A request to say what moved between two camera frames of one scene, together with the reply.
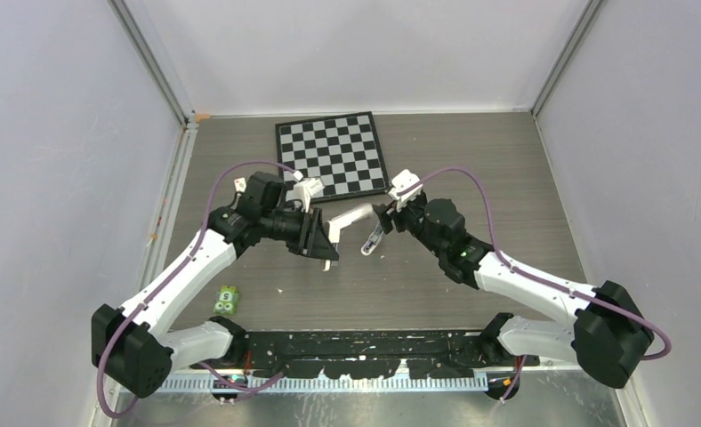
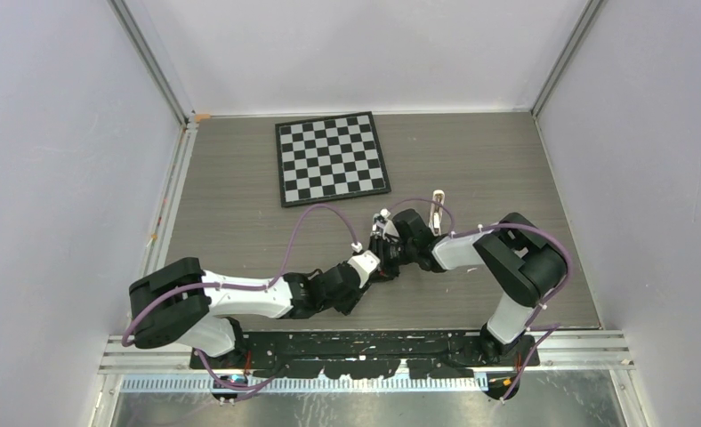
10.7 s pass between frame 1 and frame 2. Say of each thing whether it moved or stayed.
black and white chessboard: stayed
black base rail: stayed
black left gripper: moved
